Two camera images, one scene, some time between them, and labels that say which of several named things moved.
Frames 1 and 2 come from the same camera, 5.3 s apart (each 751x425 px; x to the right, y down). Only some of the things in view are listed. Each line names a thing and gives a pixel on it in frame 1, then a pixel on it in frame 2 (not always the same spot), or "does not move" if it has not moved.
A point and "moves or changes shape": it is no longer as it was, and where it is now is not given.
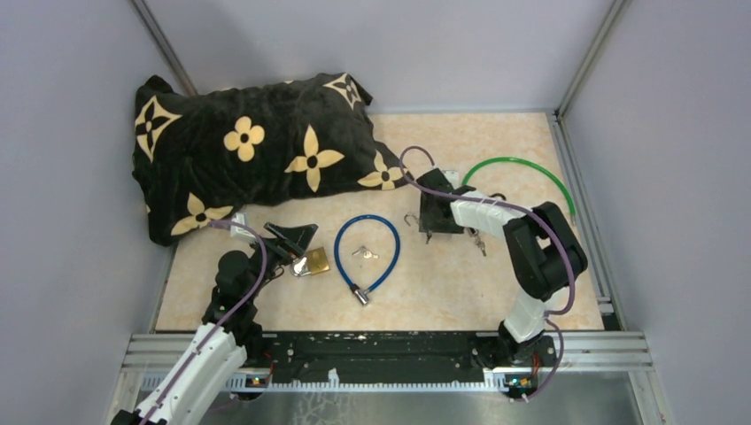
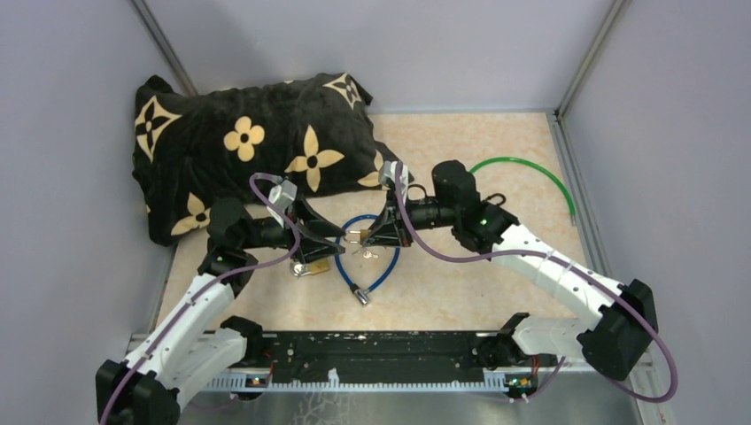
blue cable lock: x=361 y=295 does not move
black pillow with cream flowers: x=200 y=157 does not move
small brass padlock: x=415 y=225 moves or changes shape
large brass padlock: x=315 y=262 does not move
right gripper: x=427 y=223 → x=391 y=229
